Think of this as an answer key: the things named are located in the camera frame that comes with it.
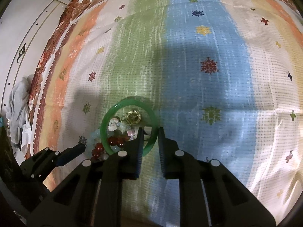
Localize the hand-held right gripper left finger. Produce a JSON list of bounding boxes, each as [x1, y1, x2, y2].
[[24, 127, 145, 227]]

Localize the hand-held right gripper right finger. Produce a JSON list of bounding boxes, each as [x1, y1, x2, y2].
[[158, 127, 277, 227]]

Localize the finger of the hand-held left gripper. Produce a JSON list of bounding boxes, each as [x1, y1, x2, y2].
[[20, 143, 86, 187]]

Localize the pink bead bracelet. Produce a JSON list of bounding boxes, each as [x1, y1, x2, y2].
[[120, 125, 137, 140]]

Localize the red bead bracelet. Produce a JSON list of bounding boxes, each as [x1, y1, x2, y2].
[[91, 134, 130, 162]]

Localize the gold ring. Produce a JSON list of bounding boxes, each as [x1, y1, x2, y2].
[[121, 110, 142, 125]]

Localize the white shell pendant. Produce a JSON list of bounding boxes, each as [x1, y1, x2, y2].
[[108, 117, 122, 131]]

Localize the green jade bangle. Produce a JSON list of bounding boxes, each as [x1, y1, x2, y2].
[[100, 99, 158, 158]]

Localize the grey crumpled cloth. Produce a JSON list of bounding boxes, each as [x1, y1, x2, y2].
[[5, 74, 33, 147]]

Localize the striped colourful blanket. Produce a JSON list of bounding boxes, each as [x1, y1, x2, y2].
[[31, 0, 303, 225]]

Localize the white headboard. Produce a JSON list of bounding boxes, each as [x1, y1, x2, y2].
[[0, 0, 71, 126]]

